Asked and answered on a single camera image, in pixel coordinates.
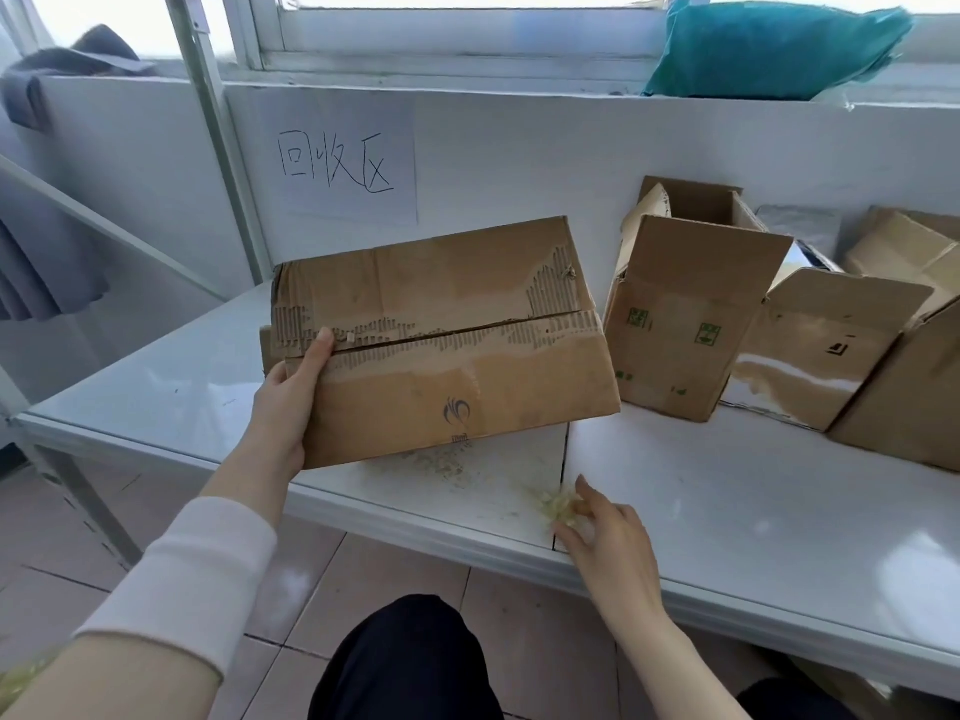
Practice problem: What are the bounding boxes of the person's right hand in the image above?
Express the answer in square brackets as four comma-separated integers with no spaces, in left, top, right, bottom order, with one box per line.
[551,476,670,625]

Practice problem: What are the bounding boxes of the person's left hand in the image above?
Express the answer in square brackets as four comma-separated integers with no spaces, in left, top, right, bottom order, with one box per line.
[223,326,337,505]

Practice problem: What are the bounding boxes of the clear tape wad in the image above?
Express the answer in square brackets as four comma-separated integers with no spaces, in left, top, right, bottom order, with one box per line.
[536,486,594,530]

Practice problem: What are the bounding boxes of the red printed cardboard box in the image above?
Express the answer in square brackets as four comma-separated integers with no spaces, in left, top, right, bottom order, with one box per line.
[258,215,624,471]

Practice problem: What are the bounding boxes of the green printed cardboard box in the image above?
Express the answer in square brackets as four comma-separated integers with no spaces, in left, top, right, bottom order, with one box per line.
[602,175,795,425]

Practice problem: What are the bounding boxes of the glossy taped cardboard box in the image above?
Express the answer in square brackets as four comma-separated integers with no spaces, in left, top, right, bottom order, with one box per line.
[719,265,935,434]

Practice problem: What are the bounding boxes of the plain brown cardboard box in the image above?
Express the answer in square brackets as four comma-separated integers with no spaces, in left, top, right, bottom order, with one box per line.
[828,205,960,473]

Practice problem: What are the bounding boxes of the person's left forearm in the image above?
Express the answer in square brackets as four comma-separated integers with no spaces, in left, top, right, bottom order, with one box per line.
[0,471,301,720]

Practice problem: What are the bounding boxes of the person's right forearm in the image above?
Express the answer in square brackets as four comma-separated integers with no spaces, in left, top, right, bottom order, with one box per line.
[599,599,751,720]

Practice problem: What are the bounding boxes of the person's black trousers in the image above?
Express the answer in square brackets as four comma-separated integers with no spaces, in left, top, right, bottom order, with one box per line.
[308,594,860,720]

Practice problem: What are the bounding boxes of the white wrist sleeve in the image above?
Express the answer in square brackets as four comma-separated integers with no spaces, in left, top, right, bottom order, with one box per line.
[73,495,280,680]

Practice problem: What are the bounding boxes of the white handwritten paper sign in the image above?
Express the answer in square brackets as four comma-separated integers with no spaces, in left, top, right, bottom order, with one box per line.
[254,89,420,228]

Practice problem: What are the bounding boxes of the grey curtain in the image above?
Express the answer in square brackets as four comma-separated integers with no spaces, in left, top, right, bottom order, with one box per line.
[0,164,110,323]

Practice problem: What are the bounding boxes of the white metal shelf rack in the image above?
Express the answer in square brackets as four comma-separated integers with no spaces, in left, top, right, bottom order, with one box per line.
[0,0,960,702]

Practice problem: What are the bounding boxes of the white black-edged packet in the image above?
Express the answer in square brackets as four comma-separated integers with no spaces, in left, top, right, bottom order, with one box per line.
[772,243,845,293]

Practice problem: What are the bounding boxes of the grey cloth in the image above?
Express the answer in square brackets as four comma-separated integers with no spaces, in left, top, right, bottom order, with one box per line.
[0,23,159,132]

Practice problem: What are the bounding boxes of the teal plastic bag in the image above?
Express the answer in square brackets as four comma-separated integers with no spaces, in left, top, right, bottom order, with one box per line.
[643,0,916,102]

